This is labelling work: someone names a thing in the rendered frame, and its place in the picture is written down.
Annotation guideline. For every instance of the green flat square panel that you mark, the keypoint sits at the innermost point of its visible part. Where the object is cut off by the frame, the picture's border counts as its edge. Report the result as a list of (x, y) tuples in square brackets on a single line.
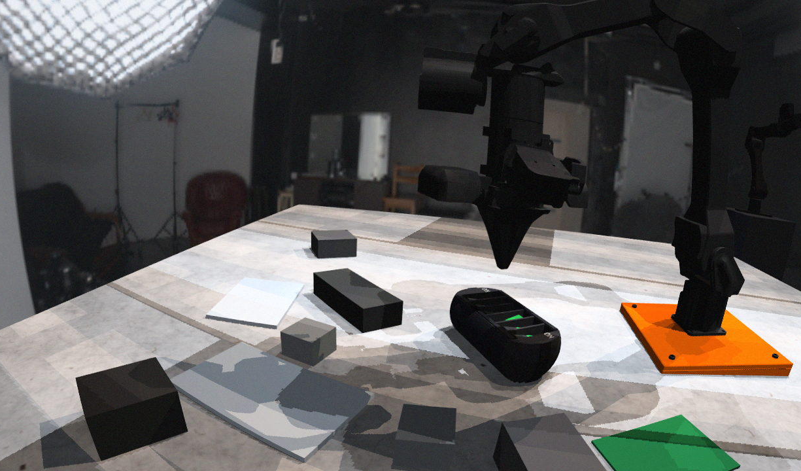
[(673, 444)]

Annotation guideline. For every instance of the white flat panel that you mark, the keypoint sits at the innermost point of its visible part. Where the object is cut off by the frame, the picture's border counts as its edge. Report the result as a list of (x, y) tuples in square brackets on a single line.
[(257, 302)]

